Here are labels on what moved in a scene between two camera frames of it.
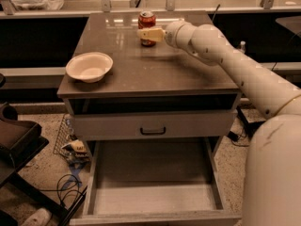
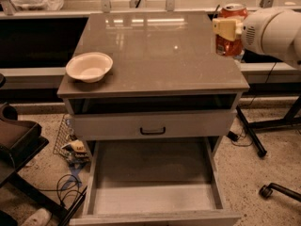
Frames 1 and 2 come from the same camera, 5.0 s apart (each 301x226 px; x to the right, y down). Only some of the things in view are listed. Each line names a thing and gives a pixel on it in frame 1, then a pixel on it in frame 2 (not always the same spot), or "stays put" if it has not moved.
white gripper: (170, 34) to (252, 33)
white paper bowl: (90, 67) stays put
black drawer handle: (152, 133) stays put
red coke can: (147, 20) to (224, 45)
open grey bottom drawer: (154, 182) stays put
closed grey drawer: (158, 125) stays put
